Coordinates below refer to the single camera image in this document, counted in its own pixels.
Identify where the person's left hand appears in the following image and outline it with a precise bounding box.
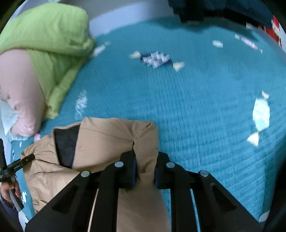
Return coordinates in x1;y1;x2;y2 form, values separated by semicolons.
0;175;22;207

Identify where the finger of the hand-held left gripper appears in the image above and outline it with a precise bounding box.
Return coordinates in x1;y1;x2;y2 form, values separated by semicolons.
21;153;36;166

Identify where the tan padded jacket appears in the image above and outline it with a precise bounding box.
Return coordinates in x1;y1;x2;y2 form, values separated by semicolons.
21;117;171;232

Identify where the red printed cloth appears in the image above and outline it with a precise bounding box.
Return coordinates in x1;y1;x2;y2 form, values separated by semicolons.
259;15;284;48

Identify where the white cloth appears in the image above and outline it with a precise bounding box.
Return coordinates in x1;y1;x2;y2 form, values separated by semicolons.
0;99;19;137

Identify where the person's left forearm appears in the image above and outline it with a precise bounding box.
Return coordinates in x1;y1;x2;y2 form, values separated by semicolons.
0;198;20;225

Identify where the teal printed blanket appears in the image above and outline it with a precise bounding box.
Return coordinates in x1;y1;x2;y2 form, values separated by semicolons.
10;16;286;228

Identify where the pink pillow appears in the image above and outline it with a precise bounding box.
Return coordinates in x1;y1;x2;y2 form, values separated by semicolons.
0;49;48;138

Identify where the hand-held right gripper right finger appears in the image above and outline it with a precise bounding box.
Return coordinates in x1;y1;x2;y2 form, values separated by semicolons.
154;152;262;232

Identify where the white bed sheet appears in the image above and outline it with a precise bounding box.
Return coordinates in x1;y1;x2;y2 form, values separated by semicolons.
89;0;182;39

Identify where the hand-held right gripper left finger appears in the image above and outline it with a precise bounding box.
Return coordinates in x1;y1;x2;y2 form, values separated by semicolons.
24;151;137;232

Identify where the dark blue cloth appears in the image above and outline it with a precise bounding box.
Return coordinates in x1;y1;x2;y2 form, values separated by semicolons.
167;0;276;25

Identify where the green quilt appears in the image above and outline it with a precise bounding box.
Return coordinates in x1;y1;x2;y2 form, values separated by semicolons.
0;2;98;120

